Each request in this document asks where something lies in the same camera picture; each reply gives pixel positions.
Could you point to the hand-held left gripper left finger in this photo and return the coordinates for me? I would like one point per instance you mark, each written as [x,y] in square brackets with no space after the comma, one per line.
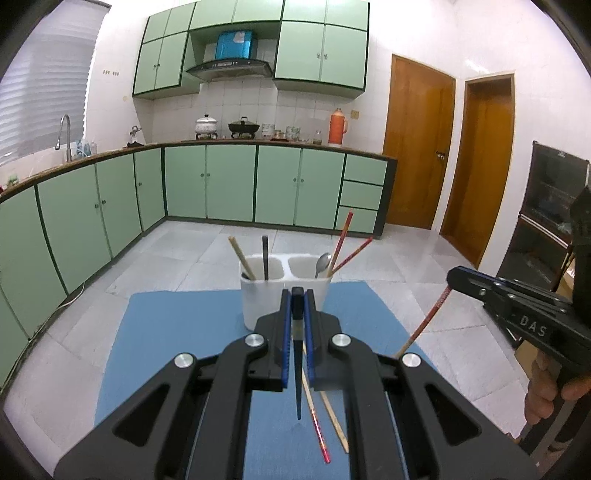
[287,332]

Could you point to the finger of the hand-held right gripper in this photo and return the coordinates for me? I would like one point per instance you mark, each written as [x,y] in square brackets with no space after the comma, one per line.
[475,284]

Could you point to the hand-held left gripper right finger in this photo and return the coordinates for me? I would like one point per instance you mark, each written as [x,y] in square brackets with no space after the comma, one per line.
[310,341]

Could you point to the white two-compartment utensil holder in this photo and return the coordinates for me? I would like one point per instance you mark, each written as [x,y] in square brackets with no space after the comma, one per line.
[261,300]

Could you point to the dark blue chopstick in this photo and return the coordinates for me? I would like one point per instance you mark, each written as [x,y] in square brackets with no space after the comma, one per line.
[299,392]
[265,256]

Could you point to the black spoon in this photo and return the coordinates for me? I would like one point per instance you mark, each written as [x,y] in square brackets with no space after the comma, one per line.
[323,262]

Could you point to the wooden chopstick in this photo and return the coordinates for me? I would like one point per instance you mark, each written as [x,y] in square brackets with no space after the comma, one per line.
[337,427]
[240,256]

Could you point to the person's right hand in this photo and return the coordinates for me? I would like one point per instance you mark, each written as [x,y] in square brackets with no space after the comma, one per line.
[540,392]

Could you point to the black glass-door cabinet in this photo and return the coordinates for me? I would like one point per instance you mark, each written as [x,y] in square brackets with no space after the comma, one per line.
[545,203]

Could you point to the blue mat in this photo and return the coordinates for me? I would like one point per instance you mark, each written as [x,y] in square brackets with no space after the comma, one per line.
[175,323]

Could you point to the green base cabinets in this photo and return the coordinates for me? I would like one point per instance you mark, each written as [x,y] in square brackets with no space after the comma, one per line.
[231,182]

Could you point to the glass jar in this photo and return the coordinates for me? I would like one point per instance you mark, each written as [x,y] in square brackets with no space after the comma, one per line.
[317,137]

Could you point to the glass cups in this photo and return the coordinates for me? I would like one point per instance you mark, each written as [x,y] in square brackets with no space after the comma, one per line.
[292,133]

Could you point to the stack of bowls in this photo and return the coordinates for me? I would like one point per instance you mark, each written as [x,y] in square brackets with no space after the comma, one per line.
[267,131]

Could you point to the orange thermos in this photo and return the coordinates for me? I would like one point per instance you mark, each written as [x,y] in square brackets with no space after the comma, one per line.
[337,129]

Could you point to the black wok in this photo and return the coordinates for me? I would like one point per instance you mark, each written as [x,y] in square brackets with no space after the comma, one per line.
[244,126]

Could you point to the white cooking pot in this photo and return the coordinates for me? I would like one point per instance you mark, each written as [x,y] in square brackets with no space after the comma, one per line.
[206,126]

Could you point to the small kettle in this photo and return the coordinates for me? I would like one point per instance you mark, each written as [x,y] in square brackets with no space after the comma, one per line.
[135,136]

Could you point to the black range hood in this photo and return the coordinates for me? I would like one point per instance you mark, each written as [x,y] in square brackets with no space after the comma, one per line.
[228,70]

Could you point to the bottles by sink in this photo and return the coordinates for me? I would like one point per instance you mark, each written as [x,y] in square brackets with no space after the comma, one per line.
[85,150]

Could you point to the metal kitchen faucet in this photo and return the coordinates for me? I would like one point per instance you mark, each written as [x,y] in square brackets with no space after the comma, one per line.
[67,134]

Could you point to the white window blind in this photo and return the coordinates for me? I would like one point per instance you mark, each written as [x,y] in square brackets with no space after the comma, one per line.
[46,92]

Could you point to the green wall cabinets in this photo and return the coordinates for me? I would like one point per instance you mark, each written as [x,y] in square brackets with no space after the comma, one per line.
[318,50]

